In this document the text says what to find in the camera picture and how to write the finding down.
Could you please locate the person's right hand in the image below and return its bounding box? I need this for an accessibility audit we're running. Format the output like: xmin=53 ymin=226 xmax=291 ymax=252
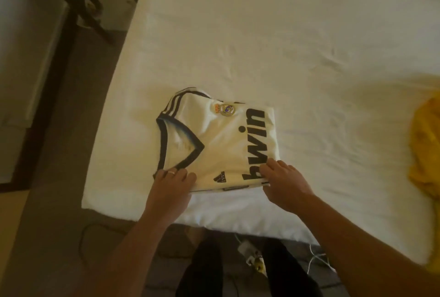
xmin=259 ymin=159 xmax=316 ymax=213

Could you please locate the person's left hand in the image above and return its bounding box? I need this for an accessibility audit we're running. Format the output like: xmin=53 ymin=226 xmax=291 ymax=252
xmin=144 ymin=167 xmax=198 ymax=224

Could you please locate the white football jersey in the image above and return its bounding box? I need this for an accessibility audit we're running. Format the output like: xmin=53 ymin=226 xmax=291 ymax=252
xmin=155 ymin=87 xmax=281 ymax=193

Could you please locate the yellow shirt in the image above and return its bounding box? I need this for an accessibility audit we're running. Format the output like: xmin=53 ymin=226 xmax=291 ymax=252
xmin=409 ymin=90 xmax=440 ymax=277

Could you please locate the person's right forearm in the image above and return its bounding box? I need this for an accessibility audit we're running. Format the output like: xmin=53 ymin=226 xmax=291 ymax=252
xmin=296 ymin=193 xmax=440 ymax=297

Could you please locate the person's left forearm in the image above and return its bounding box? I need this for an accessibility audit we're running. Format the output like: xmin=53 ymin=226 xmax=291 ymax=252
xmin=76 ymin=214 xmax=183 ymax=297

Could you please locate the person's left leg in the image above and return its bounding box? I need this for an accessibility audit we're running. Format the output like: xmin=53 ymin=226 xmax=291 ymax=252
xmin=175 ymin=237 xmax=224 ymax=297

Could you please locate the person's leg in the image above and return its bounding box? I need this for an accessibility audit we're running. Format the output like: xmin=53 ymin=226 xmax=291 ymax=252
xmin=261 ymin=238 xmax=324 ymax=297
xmin=175 ymin=237 xmax=224 ymax=297

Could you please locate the person's right leg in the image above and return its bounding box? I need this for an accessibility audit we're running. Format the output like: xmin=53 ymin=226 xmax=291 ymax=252
xmin=261 ymin=238 xmax=324 ymax=297

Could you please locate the white power strip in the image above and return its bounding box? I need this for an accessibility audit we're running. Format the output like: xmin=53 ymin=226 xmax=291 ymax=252
xmin=236 ymin=238 xmax=268 ymax=277

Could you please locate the white bed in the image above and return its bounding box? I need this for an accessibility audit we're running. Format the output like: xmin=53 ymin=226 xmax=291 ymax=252
xmin=81 ymin=0 xmax=440 ymax=267

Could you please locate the thin white cord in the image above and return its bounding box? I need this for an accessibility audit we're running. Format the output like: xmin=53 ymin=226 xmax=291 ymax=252
xmin=306 ymin=242 xmax=338 ymax=275

